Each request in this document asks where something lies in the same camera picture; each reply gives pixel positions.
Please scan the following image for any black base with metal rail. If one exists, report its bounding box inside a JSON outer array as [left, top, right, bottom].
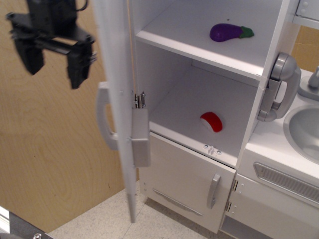
[[0, 207, 52, 239]]

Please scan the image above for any red toy apple slice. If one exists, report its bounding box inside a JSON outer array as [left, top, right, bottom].
[[200, 112, 223, 133]]

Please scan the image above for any grey fridge door handle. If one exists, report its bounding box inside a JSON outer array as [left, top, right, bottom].
[[96, 81, 118, 150]]

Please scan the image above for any silver upper cabinet hinge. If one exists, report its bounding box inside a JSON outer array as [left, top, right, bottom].
[[232, 179, 239, 192]]

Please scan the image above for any white door latch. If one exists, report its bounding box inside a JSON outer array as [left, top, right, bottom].
[[203, 144, 222, 155]]

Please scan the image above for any silver lower cabinet hinge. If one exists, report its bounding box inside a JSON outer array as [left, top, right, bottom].
[[226, 201, 232, 212]]

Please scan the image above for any white toy fridge cabinet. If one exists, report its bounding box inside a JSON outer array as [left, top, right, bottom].
[[127, 0, 300, 235]]

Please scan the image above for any black cable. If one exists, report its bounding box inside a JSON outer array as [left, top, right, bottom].
[[74, 0, 90, 12]]

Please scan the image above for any white upper cabinet door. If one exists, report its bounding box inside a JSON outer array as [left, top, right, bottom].
[[293, 0, 319, 28]]

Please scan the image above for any grey vent grille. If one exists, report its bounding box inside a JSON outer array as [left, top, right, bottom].
[[253, 162, 319, 204]]

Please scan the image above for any grey ice dispenser panel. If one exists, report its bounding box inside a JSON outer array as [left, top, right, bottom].
[[132, 108, 151, 168]]

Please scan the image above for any silver door hinge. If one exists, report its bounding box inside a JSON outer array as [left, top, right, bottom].
[[135, 92, 146, 109]]

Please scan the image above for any grey toy sink basin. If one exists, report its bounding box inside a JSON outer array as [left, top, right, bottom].
[[284, 105, 319, 164]]

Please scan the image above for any white fridge door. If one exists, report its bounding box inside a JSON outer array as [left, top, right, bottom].
[[93, 0, 136, 223]]

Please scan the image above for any white toy kitchen counter unit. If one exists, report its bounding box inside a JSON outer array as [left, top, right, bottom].
[[221, 95, 319, 239]]

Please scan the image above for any grey toy telephone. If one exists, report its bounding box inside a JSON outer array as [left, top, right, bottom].
[[257, 52, 302, 122]]

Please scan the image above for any silver cabinet hinge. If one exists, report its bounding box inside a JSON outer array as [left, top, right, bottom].
[[226, 201, 232, 212], [232, 179, 239, 192]]

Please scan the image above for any silver freezer trim strip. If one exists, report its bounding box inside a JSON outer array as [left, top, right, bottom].
[[153, 189, 203, 217]]

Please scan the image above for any white lower freezer door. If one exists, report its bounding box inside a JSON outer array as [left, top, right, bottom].
[[139, 133, 235, 233]]

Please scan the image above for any purple toy eggplant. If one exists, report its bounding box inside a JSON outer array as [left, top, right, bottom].
[[209, 23, 255, 42]]

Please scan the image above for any grey toy faucet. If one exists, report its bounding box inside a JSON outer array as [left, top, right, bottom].
[[298, 67, 319, 101]]

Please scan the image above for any grey freezer door handle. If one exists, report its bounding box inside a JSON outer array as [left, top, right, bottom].
[[206, 174, 221, 209]]

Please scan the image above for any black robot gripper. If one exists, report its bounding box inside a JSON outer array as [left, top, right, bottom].
[[5, 0, 96, 89]]

